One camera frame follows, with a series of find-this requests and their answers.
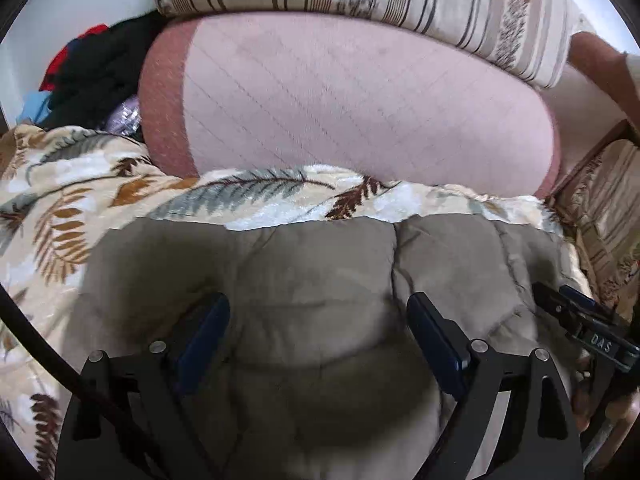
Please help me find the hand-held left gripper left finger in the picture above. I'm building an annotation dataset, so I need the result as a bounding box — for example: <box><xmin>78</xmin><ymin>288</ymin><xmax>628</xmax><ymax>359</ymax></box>
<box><xmin>55</xmin><ymin>292</ymin><xmax>232</xmax><ymax>480</ymax></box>

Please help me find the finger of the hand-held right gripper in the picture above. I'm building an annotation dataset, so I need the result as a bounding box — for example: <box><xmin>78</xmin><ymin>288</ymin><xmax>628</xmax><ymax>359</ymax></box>
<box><xmin>531</xmin><ymin>281</ymin><xmax>608</xmax><ymax>343</ymax></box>

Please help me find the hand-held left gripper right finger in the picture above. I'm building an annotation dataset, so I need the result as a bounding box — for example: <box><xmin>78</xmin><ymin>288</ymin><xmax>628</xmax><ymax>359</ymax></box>
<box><xmin>406</xmin><ymin>292</ymin><xmax>586</xmax><ymax>480</ymax></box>

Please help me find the olive quilted hooded jacket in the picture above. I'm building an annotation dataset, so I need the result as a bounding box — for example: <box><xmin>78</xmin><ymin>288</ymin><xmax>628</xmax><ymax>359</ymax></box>
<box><xmin>60</xmin><ymin>214</ymin><xmax>596</xmax><ymax>480</ymax></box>

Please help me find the black clothes pile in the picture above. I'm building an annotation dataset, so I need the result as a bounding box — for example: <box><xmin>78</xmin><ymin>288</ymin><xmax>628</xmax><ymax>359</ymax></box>
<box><xmin>37</xmin><ymin>9</ymin><xmax>173</xmax><ymax>136</ymax></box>

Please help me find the person's right hand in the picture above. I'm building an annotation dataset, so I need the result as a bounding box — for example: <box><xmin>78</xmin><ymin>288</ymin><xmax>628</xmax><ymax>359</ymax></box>
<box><xmin>571</xmin><ymin>357</ymin><xmax>601</xmax><ymax>433</ymax></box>

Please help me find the square striped floral cushion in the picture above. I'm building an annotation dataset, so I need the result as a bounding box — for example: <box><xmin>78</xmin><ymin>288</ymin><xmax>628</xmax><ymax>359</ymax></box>
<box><xmin>550</xmin><ymin>120</ymin><xmax>640</xmax><ymax>323</ymax></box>

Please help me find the leaf print blanket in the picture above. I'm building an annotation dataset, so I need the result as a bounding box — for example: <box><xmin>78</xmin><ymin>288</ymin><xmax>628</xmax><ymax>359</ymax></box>
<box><xmin>0</xmin><ymin>124</ymin><xmax>593</xmax><ymax>480</ymax></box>

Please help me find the clear plastic bag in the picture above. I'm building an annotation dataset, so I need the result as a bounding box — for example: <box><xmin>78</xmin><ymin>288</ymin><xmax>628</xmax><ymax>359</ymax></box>
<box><xmin>106</xmin><ymin>95</ymin><xmax>147</xmax><ymax>137</ymax></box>

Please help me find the brown pink cushion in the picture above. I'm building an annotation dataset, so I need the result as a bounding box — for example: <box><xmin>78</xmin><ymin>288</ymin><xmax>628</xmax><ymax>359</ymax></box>
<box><xmin>567</xmin><ymin>31</ymin><xmax>640</xmax><ymax>130</ymax></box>

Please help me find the pink quilted bolster cushion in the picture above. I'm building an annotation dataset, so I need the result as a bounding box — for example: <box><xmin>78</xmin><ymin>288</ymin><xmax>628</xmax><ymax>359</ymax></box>
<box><xmin>137</xmin><ymin>11</ymin><xmax>565</xmax><ymax>198</ymax></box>

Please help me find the light blue cloth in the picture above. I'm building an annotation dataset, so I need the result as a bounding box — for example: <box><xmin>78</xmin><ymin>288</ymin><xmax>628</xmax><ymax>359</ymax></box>
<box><xmin>21</xmin><ymin>90</ymin><xmax>52</xmax><ymax>126</ymax></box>

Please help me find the red garment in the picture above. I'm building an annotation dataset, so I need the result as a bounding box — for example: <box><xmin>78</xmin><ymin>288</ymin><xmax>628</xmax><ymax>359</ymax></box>
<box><xmin>40</xmin><ymin>24</ymin><xmax>110</xmax><ymax>93</ymax></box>

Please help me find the black cable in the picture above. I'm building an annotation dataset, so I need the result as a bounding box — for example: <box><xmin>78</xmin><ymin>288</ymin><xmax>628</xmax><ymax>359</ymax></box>
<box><xmin>0</xmin><ymin>287</ymin><xmax>166</xmax><ymax>480</ymax></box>

